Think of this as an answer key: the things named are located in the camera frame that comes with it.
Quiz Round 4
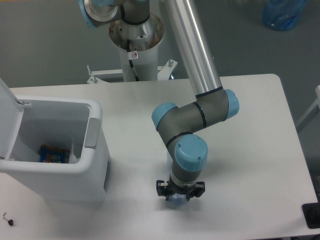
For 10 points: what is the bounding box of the clear plastic water bottle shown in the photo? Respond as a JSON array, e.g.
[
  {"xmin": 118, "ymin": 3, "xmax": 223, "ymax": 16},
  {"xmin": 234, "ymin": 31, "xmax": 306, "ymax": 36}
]
[{"xmin": 167, "ymin": 152, "xmax": 188, "ymax": 209}]

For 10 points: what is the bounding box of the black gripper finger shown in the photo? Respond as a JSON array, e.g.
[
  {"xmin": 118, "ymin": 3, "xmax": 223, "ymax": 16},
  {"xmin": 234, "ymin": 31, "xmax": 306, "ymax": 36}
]
[
  {"xmin": 186, "ymin": 181, "xmax": 206, "ymax": 201},
  {"xmin": 156, "ymin": 180, "xmax": 173, "ymax": 201}
]

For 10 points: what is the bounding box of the blue plastic bag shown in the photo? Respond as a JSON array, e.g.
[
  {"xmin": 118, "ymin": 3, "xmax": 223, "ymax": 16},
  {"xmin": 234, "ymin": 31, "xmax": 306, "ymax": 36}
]
[{"xmin": 261, "ymin": 0, "xmax": 308, "ymax": 31}]

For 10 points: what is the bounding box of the clear plastic wrapper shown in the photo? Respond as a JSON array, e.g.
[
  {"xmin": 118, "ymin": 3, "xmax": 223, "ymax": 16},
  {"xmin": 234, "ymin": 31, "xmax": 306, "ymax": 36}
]
[{"xmin": 68, "ymin": 136, "xmax": 82, "ymax": 164}]

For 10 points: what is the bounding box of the white plastic trash can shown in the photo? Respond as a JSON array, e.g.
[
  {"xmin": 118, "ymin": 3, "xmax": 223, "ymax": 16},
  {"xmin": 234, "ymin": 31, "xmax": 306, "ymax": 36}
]
[{"xmin": 0, "ymin": 82, "xmax": 110, "ymax": 202}]

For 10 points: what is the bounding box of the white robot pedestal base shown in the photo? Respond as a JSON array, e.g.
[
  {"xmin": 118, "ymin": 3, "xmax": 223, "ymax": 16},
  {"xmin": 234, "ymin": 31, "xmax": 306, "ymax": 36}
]
[{"xmin": 87, "ymin": 13, "xmax": 178, "ymax": 84}]

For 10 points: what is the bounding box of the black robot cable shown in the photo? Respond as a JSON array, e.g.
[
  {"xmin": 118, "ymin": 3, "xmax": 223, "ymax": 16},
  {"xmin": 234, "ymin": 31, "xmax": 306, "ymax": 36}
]
[{"xmin": 126, "ymin": 38, "xmax": 140, "ymax": 82}]

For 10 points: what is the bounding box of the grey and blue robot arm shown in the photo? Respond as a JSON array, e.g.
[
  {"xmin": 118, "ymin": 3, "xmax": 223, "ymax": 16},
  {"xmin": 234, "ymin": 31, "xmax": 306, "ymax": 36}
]
[{"xmin": 78, "ymin": 0, "xmax": 240, "ymax": 202}]

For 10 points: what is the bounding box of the blue snack wrapper in can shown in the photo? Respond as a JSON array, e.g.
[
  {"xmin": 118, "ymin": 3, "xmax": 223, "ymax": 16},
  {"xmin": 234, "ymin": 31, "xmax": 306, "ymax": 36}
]
[{"xmin": 40, "ymin": 144, "xmax": 70, "ymax": 164}]

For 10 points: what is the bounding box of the white frame at right edge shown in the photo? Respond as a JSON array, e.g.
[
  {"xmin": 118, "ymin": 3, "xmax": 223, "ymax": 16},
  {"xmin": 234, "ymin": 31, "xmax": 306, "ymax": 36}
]
[{"xmin": 295, "ymin": 85, "xmax": 320, "ymax": 133}]

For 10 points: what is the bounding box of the black device at table edge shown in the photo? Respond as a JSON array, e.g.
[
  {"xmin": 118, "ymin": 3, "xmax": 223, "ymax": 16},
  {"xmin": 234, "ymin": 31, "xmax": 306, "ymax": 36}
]
[{"xmin": 302, "ymin": 202, "xmax": 320, "ymax": 229}]

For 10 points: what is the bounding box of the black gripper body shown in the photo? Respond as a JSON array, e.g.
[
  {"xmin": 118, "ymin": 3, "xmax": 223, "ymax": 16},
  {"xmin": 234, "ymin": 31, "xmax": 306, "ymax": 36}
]
[{"xmin": 165, "ymin": 180, "xmax": 198, "ymax": 199}]

